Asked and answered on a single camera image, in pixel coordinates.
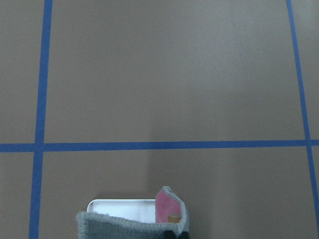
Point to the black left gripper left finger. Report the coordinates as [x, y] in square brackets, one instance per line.
[167, 234]

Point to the grey microfibre cloth pink underside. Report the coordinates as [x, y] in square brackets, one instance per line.
[99, 226]

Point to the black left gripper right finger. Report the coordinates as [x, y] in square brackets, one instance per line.
[184, 235]

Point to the white rectangular tray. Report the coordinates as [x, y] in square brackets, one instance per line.
[141, 210]

